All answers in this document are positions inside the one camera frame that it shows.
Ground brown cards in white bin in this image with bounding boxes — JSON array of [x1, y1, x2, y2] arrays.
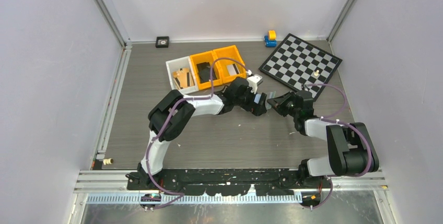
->
[[172, 68, 194, 90]]

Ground black white chessboard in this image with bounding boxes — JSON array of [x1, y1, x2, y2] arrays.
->
[[259, 33, 342, 91]]

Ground middle orange storage bin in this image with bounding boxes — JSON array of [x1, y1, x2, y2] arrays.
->
[[190, 51, 222, 91]]

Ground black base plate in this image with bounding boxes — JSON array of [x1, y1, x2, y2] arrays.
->
[[126, 167, 331, 196]]

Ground small black square box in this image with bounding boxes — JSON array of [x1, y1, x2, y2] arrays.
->
[[155, 36, 170, 48]]

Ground white card with stripe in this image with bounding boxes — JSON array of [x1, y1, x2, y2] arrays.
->
[[226, 64, 240, 76]]

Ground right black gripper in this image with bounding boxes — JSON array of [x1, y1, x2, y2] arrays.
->
[[266, 90, 300, 117]]

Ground right orange storage bin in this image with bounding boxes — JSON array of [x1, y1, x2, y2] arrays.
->
[[213, 45, 247, 84]]

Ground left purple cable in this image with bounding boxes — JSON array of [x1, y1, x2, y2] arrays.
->
[[144, 57, 252, 211]]

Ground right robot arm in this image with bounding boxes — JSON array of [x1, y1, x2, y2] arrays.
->
[[267, 91, 379, 188]]

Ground white storage bin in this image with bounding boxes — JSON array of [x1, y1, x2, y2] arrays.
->
[[165, 56, 199, 95]]

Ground black wallet in bin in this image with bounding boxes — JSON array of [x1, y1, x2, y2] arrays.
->
[[196, 62, 211, 84]]

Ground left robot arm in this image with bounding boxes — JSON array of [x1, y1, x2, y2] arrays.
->
[[138, 75, 267, 190]]

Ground cream chess piece on rail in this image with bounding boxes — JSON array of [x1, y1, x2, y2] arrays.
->
[[102, 158, 113, 166]]

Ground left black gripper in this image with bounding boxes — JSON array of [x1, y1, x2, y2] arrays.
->
[[234, 86, 266, 116]]

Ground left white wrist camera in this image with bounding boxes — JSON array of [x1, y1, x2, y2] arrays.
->
[[246, 70, 263, 93]]

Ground orange storage bin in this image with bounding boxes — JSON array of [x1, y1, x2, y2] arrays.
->
[[190, 51, 222, 91], [213, 45, 247, 84]]

